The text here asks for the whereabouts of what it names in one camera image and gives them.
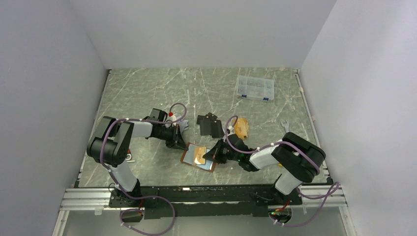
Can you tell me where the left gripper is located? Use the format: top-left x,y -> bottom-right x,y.
155,124 -> 188,151

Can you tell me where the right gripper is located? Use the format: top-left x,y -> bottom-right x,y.
203,138 -> 240,164

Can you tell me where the brown leather card holder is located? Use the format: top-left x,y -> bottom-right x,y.
180,143 -> 215,172

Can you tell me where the single orange card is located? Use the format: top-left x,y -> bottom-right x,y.
192,147 -> 207,165

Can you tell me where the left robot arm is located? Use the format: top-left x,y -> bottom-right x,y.
86,108 -> 188,207

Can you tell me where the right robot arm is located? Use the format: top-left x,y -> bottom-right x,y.
202,132 -> 326,204

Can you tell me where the orange card stack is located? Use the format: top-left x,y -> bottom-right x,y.
234,118 -> 249,140

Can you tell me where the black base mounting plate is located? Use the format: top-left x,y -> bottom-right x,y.
109,184 -> 302,219

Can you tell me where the silver open-end spanner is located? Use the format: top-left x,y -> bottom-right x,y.
281,120 -> 290,133

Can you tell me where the clear plastic organizer box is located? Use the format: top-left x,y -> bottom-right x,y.
236,75 -> 275,102

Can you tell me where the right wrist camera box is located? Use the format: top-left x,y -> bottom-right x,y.
226,125 -> 235,135

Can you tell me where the red handled adjustable wrench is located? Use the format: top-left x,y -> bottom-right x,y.
125,149 -> 135,162

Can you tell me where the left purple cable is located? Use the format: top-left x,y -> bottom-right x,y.
99,103 -> 188,236

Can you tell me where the aluminium rail frame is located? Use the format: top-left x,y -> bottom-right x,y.
52,185 -> 357,236

